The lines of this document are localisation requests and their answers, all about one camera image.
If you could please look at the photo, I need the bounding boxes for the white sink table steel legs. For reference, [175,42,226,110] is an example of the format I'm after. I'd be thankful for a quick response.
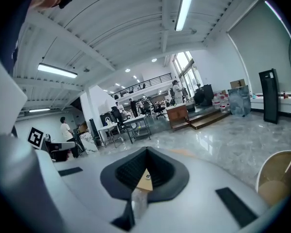
[97,124,123,149]

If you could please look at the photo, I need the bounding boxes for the white veined marble slab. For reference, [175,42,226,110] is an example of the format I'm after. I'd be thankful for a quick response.
[79,132,99,155]

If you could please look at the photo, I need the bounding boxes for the tall black cabinet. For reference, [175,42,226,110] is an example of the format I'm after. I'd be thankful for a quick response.
[88,119,97,144]

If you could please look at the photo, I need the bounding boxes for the grey marble slab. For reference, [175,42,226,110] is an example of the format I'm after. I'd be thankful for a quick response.
[227,85,252,117]

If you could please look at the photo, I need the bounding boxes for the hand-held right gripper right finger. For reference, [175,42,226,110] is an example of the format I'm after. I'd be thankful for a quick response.
[135,147,270,233]

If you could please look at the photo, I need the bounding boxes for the grey-framed white table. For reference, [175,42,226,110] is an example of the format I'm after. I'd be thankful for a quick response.
[123,115,151,144]

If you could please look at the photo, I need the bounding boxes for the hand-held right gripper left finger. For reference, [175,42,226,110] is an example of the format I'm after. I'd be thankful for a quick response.
[53,147,147,232]

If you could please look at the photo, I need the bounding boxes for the glass entrance windows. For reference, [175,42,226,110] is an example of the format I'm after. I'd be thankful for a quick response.
[173,51,202,99]

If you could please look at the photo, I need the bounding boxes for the bulky black case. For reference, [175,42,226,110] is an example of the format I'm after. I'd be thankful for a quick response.
[194,84,214,107]

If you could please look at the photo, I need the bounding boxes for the large water jug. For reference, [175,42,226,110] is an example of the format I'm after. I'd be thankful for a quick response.
[212,93,221,109]
[220,94,231,114]

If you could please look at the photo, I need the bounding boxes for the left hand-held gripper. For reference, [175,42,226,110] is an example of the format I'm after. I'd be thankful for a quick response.
[27,127,76,162]

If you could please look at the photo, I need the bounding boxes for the person's black t-shirt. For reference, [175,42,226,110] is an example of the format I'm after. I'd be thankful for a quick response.
[0,0,51,75]

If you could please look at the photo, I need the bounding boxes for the large round white-rimmed table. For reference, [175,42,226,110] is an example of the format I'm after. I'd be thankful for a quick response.
[256,150,291,207]

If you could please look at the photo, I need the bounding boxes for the wooden coffee table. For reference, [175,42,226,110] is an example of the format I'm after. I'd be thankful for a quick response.
[137,147,197,192]

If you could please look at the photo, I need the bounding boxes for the low wooden platform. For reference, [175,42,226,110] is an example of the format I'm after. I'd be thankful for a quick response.
[188,104,233,130]

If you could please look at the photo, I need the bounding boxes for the cardboard box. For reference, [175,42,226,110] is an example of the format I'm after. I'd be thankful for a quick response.
[229,79,245,89]

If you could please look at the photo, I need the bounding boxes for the white window ledge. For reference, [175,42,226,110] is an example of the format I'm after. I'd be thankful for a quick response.
[251,95,291,116]

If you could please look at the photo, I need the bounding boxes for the black tower appliance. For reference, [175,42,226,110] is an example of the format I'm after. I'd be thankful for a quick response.
[259,68,280,125]

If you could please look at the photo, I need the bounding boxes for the black mezzanine railing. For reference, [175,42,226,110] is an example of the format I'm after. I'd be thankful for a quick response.
[111,73,172,100]

